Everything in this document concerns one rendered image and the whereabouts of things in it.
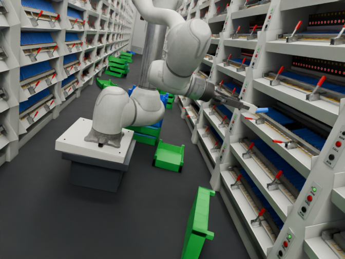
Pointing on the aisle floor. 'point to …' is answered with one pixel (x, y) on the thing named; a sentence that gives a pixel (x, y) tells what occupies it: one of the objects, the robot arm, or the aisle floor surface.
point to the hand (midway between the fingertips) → (247, 107)
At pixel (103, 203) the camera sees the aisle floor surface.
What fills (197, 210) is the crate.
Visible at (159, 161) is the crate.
